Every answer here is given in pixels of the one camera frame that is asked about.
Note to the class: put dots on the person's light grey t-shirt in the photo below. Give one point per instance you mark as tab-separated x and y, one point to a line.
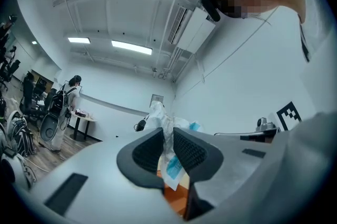
321	33

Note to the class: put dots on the orange plastic tray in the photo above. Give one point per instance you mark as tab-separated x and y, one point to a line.
173	199

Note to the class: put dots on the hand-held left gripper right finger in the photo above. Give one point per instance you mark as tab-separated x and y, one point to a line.
223	165

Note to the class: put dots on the wall electrical panel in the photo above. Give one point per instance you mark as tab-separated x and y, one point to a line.
157	98

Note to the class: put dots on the ceiling light panel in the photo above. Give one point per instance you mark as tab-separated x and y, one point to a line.
79	40
131	47

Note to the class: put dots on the small side table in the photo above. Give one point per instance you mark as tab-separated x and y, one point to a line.
84	119

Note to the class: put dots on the clear plastic packet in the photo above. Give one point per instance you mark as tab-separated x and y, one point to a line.
168	123

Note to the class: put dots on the black head-mounted camera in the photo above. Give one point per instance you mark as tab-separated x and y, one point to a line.
212	8

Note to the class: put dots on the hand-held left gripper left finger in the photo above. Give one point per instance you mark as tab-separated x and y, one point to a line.
100	178

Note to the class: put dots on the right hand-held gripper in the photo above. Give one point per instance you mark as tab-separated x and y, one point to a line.
288	117

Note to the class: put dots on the white ceiling air conditioner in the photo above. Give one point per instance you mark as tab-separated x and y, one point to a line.
194	31

